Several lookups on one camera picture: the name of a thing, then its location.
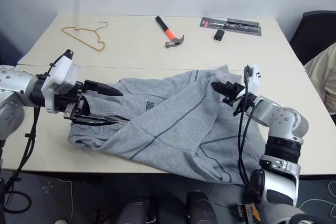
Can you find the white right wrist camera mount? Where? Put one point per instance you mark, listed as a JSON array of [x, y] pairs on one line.
[[254, 78]]

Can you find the packaged tool on black card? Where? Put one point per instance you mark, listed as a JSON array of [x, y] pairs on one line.
[[231, 26]]

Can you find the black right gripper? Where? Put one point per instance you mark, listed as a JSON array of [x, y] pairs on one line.
[[236, 98]]

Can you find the black office chair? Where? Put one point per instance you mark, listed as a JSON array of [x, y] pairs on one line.
[[309, 35]]

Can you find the person in beige shirt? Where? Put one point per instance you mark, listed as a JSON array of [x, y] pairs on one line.
[[324, 77]]

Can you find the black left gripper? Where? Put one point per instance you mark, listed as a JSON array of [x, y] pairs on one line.
[[67, 100]]

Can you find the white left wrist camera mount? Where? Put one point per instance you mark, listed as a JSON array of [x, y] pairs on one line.
[[61, 75]]

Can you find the black box with orange label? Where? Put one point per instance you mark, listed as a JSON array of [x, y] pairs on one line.
[[249, 213]]

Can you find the dark rounded shape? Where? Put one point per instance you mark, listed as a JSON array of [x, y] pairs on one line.
[[136, 209], [200, 208]]

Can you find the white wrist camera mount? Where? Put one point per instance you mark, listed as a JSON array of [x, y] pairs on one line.
[[61, 75], [254, 78]]

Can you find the grey zip jacket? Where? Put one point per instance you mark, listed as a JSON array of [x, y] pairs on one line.
[[178, 119]]

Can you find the small black rectangular block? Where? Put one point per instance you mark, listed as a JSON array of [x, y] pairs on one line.
[[219, 35]]

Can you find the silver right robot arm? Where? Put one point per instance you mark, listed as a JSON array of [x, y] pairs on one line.
[[282, 140]]

